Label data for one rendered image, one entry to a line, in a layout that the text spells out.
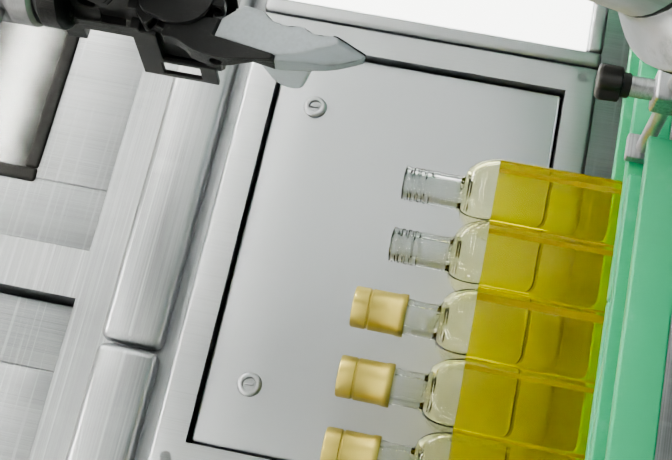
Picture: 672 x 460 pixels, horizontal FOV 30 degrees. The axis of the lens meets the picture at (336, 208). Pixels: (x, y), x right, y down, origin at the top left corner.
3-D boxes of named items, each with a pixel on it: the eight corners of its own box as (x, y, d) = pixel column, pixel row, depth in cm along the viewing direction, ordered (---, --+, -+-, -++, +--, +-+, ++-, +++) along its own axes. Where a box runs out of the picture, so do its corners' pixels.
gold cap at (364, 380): (388, 406, 102) (335, 395, 102) (396, 363, 102) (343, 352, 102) (387, 409, 98) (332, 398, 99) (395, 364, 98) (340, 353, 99)
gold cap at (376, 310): (409, 301, 104) (357, 291, 105) (410, 289, 101) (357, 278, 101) (401, 342, 103) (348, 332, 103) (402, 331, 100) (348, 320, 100)
